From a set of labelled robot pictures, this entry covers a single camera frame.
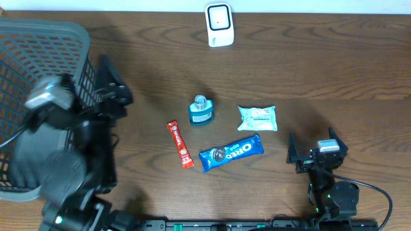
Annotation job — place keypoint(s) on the red Nescafe coffee stick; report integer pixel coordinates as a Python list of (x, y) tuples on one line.
[(187, 161)]

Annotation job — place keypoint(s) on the grey plastic shopping basket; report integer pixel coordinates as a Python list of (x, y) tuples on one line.
[(32, 50)]

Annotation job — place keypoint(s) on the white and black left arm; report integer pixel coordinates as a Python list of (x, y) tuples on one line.
[(69, 180)]

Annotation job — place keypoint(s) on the blue Oreo cookie pack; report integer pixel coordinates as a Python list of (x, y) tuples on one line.
[(216, 157)]

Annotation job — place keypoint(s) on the teal lidded small jar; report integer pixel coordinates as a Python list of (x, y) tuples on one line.
[(201, 111)]

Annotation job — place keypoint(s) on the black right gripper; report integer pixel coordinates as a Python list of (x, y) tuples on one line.
[(292, 153)]

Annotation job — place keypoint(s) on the mint green wipes packet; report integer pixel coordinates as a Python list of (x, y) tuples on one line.
[(258, 119)]

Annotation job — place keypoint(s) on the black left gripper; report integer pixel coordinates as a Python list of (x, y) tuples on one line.
[(108, 111)]

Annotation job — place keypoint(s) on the white barcode scanner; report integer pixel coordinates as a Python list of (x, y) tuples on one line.
[(220, 28)]

